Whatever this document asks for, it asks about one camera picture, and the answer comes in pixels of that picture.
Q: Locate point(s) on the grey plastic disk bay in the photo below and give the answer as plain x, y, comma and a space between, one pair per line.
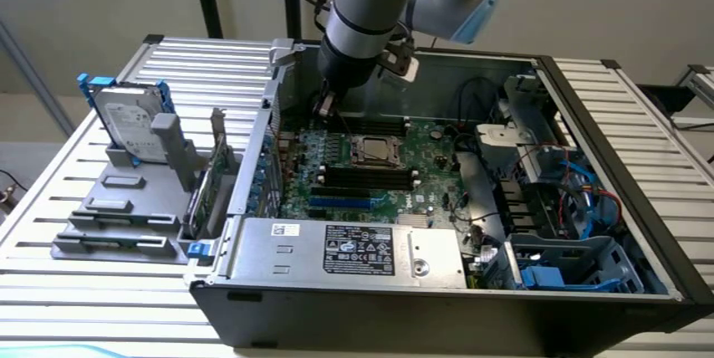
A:
574, 264

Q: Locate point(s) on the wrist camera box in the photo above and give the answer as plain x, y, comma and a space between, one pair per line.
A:
403, 63

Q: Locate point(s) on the green graphics card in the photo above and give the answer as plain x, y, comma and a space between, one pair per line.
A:
207, 178

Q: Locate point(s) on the black fan duct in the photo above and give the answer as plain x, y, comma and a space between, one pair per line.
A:
527, 207

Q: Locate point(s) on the blue disk caddy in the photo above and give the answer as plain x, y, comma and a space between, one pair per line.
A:
170, 111

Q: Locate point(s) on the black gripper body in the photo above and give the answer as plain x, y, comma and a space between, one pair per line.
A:
348, 67

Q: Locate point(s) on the black RAM slot bank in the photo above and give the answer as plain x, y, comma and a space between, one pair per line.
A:
372, 124
371, 177

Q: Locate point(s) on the small silver heat sink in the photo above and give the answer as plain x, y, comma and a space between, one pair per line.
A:
416, 220

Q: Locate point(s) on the light blue object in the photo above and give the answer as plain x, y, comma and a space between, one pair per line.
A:
49, 351

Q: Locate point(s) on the grey case latch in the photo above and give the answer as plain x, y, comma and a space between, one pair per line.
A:
284, 52

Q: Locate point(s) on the black box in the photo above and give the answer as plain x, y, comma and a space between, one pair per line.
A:
666, 98

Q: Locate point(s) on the green motherboard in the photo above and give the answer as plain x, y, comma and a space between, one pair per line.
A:
384, 190

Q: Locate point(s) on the silver power supply box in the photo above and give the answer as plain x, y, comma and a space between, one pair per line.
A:
346, 251

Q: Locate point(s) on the black expansion slot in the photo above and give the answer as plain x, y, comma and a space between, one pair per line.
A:
340, 193

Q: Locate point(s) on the blue case latch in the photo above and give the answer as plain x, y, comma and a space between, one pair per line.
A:
199, 249

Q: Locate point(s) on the neighbouring slat table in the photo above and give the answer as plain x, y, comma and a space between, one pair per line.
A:
694, 94

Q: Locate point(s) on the blue expansion slot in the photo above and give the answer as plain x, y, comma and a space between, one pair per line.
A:
339, 203

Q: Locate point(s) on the silver hard disk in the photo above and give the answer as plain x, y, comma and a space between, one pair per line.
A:
131, 121

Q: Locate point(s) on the grey parts rack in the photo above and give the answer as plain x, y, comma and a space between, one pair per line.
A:
136, 211

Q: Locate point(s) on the silver metal drive cage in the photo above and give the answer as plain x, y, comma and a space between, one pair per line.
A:
525, 136

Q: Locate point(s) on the black open PC case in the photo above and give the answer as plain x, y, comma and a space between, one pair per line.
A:
446, 316

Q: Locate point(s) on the CPU socket with metal frame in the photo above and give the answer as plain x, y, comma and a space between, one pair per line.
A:
375, 150

